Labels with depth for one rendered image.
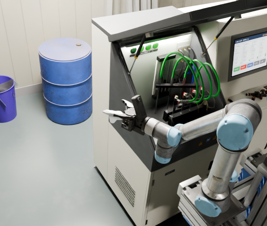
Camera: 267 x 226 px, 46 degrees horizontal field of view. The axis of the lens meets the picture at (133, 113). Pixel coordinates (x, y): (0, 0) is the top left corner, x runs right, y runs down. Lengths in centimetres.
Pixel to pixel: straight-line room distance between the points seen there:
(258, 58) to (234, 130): 160
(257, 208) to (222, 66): 110
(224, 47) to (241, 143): 130
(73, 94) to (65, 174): 84
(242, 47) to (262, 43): 22
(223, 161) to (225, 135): 14
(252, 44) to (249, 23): 17
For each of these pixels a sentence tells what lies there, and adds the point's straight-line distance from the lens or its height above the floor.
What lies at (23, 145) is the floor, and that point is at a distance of 343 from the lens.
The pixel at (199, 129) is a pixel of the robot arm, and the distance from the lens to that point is 138.
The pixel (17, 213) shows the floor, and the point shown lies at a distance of 289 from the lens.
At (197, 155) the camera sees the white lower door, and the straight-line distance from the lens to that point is 228.
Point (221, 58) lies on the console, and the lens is 234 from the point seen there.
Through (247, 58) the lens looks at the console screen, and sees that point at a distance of 256.
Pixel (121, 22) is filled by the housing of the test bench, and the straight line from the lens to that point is 220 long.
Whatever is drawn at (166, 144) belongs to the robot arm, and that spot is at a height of 141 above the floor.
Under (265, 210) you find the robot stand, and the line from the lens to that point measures 165.
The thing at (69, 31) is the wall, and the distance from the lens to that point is 393.
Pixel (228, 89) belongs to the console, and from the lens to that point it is 250.
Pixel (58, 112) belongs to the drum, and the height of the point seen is 17.
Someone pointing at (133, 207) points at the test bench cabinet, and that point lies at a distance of 255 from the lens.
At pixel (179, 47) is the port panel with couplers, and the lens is 235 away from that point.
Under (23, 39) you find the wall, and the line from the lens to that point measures 380.
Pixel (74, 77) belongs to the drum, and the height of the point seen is 62.
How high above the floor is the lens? 233
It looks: 38 degrees down
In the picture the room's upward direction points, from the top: 5 degrees clockwise
